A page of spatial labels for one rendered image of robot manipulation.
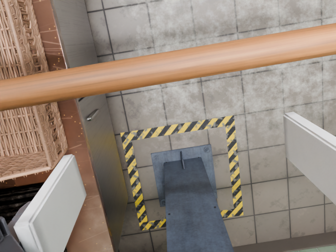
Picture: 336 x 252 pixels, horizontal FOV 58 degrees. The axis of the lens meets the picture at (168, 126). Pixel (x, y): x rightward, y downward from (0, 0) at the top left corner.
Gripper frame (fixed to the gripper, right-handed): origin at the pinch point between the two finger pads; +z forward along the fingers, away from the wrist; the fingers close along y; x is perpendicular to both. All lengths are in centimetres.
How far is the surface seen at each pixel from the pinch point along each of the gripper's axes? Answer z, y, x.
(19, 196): 65, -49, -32
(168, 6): 133, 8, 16
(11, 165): 65, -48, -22
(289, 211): 129, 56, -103
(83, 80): 12.5, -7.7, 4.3
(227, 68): 12.7, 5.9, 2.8
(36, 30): 73, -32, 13
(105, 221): 74, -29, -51
